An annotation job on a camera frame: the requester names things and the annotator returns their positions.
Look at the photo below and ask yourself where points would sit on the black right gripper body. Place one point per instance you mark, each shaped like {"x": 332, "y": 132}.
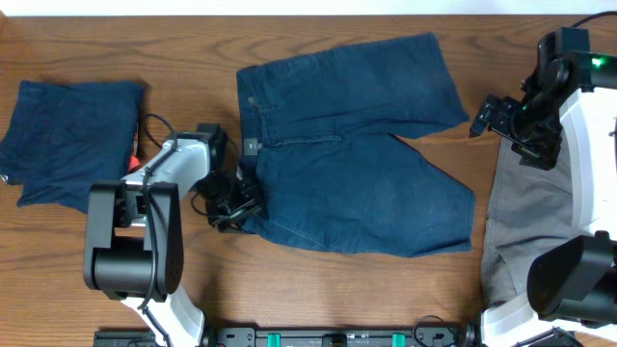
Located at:
{"x": 534, "y": 128}

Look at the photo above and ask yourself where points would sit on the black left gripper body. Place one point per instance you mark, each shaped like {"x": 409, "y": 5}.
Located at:
{"x": 236, "y": 212}

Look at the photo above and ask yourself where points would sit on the dark blue denim shorts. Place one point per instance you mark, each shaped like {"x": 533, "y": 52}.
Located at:
{"x": 327, "y": 137}

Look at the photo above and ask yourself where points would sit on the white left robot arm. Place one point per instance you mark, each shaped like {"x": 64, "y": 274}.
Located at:
{"x": 134, "y": 249}

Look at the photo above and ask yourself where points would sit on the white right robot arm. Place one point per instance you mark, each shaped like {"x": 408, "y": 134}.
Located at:
{"x": 549, "y": 266}

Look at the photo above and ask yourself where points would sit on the grey button shirt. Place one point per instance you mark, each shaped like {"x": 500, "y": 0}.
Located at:
{"x": 529, "y": 213}

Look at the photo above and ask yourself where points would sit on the red printed package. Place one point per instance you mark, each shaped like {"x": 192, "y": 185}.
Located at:
{"x": 134, "y": 161}

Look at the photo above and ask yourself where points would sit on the folded navy blue garment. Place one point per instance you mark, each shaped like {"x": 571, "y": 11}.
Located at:
{"x": 64, "y": 138}

